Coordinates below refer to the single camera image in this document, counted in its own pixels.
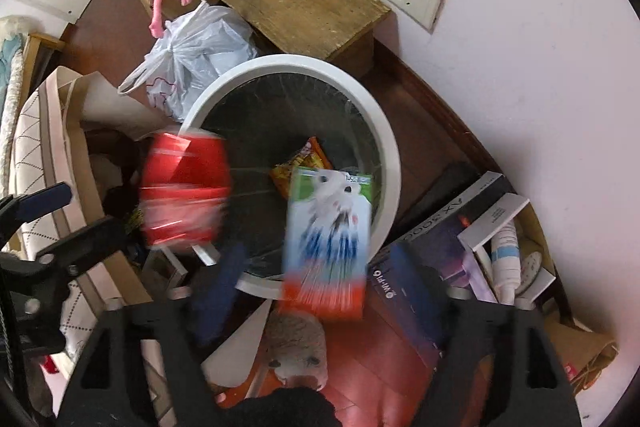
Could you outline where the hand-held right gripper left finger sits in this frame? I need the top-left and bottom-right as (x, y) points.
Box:
(57, 241), (251, 427)

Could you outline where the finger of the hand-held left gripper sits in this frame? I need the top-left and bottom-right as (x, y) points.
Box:
(0, 214), (131, 355)
(0, 182), (74, 253)

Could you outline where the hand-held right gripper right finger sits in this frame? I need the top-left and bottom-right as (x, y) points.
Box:
(384, 244), (583, 427)

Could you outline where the blue white orange packet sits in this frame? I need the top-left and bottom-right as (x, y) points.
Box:
(280, 166), (375, 320)

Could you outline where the red shiny snack packet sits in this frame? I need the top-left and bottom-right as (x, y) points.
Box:
(139, 131), (233, 250)

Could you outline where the white round trash bin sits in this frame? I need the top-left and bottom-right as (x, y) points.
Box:
(180, 54), (402, 298)

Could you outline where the black fuzzy cloth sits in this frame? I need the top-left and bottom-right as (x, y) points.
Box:
(89, 132), (153, 233)

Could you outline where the quilted beige tote bag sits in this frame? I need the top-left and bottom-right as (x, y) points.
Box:
(10, 66), (171, 408)

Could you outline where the white paper sheet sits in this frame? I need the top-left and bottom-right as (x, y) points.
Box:
(202, 301), (274, 388)

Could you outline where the dark purple router box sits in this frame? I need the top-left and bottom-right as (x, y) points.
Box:
(370, 172), (516, 373)

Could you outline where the grey plush toy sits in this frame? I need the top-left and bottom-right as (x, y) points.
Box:
(262, 312), (330, 393)

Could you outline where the white cosmetic tube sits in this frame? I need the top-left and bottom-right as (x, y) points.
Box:
(490, 222), (519, 306)

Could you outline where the white open carton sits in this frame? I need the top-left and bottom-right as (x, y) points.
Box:
(457, 193), (531, 303)

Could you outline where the patterned rolled cloth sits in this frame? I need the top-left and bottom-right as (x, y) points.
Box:
(0, 16), (32, 200)

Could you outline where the orange snack wrapper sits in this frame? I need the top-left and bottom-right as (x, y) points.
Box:
(270, 136), (333, 200)

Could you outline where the white plastic bag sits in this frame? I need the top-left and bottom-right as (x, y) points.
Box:
(117, 1), (258, 122)

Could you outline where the wooden stool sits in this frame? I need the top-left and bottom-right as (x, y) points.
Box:
(215, 0), (392, 80)

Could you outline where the silver metal bracket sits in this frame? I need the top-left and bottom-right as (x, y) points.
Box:
(154, 241), (221, 303)

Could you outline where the wooden frame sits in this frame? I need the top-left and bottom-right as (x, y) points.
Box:
(21, 33), (67, 110)

